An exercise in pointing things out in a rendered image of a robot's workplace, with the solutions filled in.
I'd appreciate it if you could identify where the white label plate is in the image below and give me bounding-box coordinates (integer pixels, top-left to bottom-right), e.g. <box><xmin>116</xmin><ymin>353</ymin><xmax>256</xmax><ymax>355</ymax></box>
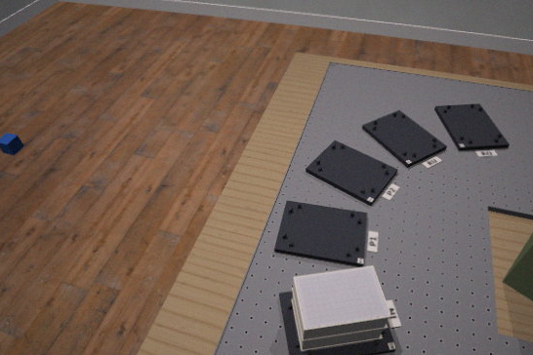
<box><xmin>367</xmin><ymin>231</ymin><xmax>378</xmax><ymax>253</ymax></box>
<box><xmin>382</xmin><ymin>183</ymin><xmax>399</xmax><ymax>200</ymax></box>
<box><xmin>422</xmin><ymin>156</ymin><xmax>442</xmax><ymax>169</ymax></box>
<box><xmin>387</xmin><ymin>300</ymin><xmax>401</xmax><ymax>328</ymax></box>
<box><xmin>475</xmin><ymin>150</ymin><xmax>498</xmax><ymax>157</ymax></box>

